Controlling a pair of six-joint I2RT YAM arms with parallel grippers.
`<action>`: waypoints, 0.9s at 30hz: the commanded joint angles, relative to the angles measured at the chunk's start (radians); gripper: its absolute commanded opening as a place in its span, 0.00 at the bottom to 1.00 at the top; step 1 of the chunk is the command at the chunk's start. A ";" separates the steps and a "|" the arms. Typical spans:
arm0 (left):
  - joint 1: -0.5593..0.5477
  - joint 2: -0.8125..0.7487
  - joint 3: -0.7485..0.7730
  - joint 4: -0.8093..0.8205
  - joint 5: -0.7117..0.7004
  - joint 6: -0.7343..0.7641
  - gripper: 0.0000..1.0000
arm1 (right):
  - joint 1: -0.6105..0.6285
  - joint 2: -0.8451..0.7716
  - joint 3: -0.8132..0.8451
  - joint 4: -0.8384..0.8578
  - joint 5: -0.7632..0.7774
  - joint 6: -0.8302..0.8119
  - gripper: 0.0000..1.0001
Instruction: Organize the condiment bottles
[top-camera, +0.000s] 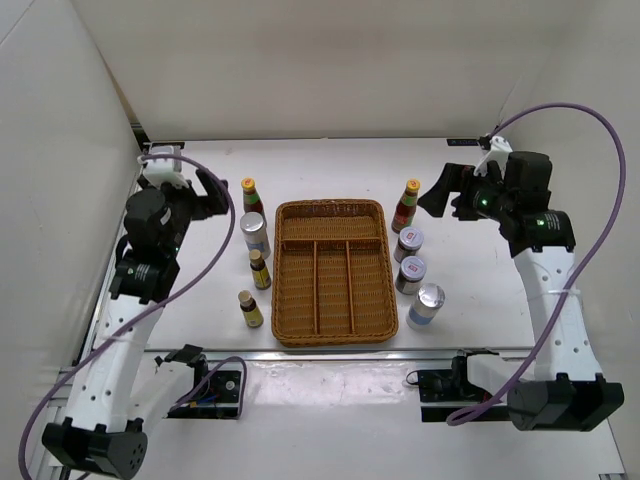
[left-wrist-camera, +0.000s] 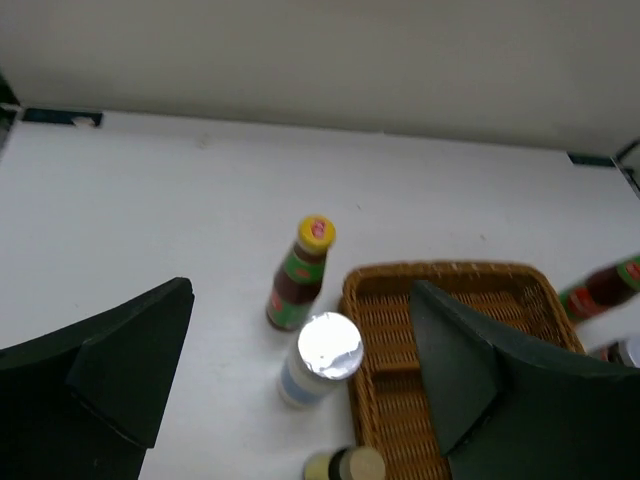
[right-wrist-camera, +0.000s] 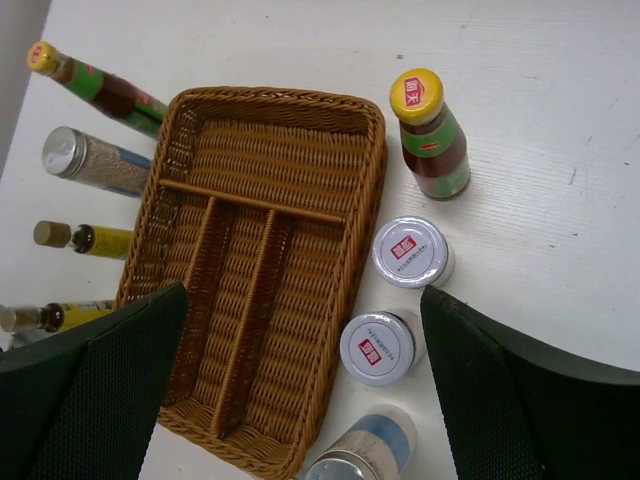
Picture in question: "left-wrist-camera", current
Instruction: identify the green label sauce bottle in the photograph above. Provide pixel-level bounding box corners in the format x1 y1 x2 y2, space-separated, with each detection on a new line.
266 214 336 331

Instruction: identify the brown wicker basket tray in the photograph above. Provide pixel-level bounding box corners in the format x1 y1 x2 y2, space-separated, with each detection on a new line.
340 260 584 480

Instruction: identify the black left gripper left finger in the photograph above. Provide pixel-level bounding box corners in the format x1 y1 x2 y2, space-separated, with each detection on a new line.
1 277 195 479

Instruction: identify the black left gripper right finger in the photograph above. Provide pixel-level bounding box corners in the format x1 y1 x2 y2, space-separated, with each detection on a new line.
409 281 639 479

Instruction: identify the dark jar white lid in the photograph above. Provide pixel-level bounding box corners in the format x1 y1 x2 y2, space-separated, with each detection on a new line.
589 334 640 368

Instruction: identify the right table edge label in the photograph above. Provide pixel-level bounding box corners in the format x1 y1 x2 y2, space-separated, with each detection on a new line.
567 152 616 168

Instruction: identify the red label sauce bottle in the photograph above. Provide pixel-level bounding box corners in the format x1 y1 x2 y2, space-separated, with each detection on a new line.
558 254 639 324

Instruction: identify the left table edge label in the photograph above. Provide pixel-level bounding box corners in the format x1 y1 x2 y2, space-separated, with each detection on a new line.
22 108 104 128

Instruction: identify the table edge label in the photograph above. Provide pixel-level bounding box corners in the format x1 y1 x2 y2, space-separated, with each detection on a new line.
22 108 104 128
567 152 616 168

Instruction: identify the small yellow label bottle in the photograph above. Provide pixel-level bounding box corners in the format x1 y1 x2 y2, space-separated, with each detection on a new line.
302 446 386 480

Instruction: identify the white jar silver lid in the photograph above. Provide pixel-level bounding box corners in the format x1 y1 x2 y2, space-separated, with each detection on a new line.
278 312 365 408

